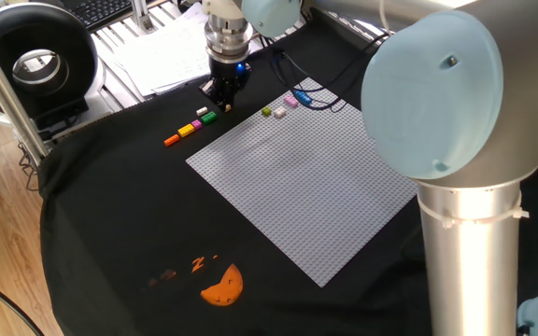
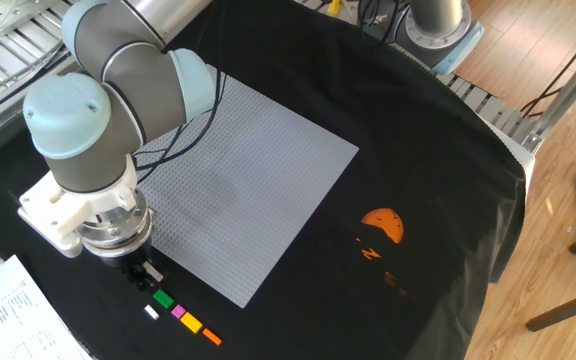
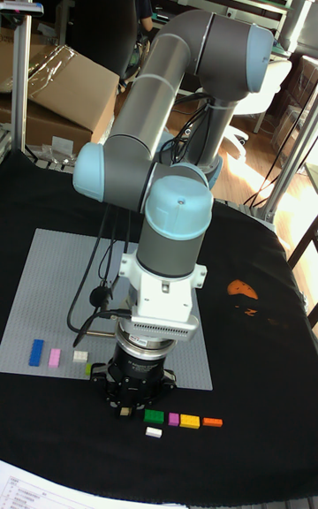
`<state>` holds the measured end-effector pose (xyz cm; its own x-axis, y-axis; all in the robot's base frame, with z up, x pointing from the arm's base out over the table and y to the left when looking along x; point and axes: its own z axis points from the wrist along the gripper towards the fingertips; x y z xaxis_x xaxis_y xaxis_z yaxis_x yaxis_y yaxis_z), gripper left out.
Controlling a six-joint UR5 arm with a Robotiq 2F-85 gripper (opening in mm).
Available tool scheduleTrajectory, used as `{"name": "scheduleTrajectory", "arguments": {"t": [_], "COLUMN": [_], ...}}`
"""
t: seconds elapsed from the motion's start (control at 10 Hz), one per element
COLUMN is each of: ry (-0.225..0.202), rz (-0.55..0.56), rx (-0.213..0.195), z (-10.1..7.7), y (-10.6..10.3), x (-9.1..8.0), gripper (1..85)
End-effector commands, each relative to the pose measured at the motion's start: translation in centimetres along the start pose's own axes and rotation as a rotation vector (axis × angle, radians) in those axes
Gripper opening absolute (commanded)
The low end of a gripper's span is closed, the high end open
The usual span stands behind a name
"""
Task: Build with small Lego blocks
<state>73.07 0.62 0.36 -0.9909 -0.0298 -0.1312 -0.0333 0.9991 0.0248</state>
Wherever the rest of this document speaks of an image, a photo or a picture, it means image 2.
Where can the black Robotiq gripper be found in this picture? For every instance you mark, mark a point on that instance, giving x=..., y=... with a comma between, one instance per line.
x=125, y=260

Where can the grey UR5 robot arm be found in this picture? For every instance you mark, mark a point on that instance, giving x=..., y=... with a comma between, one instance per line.
x=113, y=100

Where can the dark green Lego brick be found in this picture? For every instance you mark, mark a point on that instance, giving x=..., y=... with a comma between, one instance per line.
x=163, y=298

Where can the narrow white Lego brick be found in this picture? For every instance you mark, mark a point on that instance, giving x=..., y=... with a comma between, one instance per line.
x=151, y=312

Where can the magenta small Lego brick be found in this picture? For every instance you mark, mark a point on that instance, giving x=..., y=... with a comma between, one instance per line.
x=178, y=311

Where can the yellow Lego brick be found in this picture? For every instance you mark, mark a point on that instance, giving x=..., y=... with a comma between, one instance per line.
x=191, y=322

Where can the orange narrow Lego brick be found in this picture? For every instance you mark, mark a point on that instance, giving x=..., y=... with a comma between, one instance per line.
x=212, y=336

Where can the grey Lego baseplate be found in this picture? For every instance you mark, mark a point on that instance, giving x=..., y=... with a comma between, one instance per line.
x=248, y=190

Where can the white printed paper sheets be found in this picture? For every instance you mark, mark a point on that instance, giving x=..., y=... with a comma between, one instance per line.
x=13, y=315

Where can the black cloth with orange print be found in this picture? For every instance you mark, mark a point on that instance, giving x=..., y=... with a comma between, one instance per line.
x=328, y=90

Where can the yellow plastic part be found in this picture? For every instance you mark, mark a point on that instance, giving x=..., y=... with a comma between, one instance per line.
x=334, y=6

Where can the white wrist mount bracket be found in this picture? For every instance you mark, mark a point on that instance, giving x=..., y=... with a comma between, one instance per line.
x=63, y=215

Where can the aluminium frame post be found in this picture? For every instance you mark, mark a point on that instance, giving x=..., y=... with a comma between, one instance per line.
x=568, y=92

